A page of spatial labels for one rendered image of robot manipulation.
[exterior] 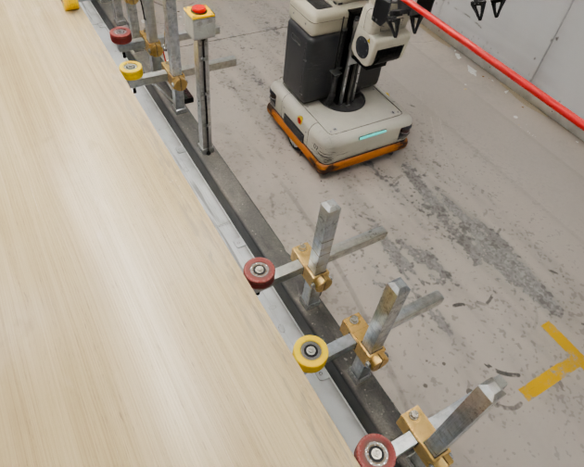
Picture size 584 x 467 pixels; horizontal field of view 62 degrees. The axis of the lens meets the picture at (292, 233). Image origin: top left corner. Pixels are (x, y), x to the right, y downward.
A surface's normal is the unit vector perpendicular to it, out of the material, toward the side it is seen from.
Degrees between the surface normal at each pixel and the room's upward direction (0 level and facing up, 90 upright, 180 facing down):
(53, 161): 0
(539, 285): 0
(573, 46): 90
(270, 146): 0
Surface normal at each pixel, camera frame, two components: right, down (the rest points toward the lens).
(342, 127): 0.10, -0.65
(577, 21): -0.86, 0.33
